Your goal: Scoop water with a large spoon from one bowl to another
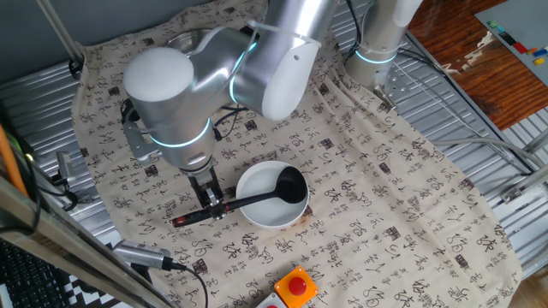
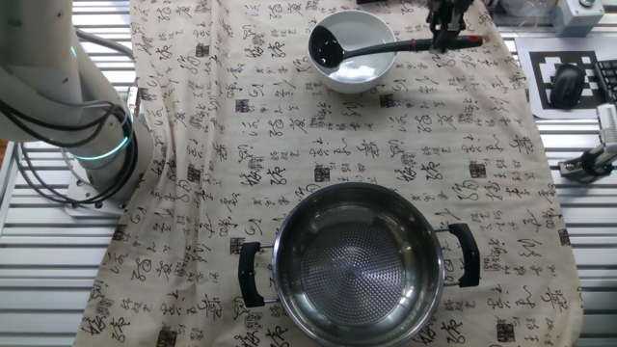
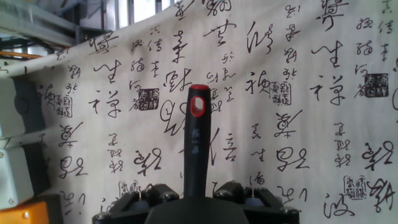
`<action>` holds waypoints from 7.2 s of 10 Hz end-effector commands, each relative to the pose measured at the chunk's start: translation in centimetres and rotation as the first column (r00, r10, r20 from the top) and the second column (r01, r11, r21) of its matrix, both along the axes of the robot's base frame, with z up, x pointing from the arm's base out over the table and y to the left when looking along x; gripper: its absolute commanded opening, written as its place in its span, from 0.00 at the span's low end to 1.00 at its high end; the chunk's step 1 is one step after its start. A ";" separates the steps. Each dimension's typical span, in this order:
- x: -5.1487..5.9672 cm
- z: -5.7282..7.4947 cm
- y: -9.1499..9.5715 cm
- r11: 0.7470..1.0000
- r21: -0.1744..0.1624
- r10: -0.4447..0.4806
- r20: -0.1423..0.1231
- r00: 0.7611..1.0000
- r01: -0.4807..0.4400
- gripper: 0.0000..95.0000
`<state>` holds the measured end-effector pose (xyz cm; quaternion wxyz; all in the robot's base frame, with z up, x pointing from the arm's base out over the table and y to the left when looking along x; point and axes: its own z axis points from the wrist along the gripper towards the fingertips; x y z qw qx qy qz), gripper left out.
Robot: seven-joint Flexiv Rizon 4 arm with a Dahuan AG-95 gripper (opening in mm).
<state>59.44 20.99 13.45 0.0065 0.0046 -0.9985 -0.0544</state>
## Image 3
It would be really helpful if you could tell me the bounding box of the grey box red mushroom button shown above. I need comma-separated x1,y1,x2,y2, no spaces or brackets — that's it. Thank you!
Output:
0,145,51,210

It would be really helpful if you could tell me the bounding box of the orange rod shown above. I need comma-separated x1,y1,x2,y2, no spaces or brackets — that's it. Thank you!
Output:
0,50,44,60

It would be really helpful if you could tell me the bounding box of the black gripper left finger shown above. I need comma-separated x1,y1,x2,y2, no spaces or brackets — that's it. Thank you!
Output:
92,183,181,224

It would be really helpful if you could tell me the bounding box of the aluminium frame bar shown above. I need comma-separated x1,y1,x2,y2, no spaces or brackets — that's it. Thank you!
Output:
0,0,113,48

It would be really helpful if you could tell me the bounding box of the grey box flat red button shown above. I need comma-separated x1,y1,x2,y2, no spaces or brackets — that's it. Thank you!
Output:
0,76,47,140

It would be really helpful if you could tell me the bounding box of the black ladle with red ring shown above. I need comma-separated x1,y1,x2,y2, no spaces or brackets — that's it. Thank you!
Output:
183,83,213,198

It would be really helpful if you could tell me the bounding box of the orange emergency stop box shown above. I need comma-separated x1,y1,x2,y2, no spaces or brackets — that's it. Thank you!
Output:
0,192,65,224

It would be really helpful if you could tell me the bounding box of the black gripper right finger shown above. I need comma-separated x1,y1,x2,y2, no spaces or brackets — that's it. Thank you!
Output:
213,180,300,224

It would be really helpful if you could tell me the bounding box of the beige calligraphy print tablecloth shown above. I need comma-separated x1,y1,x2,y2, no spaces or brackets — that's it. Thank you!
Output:
0,0,398,224

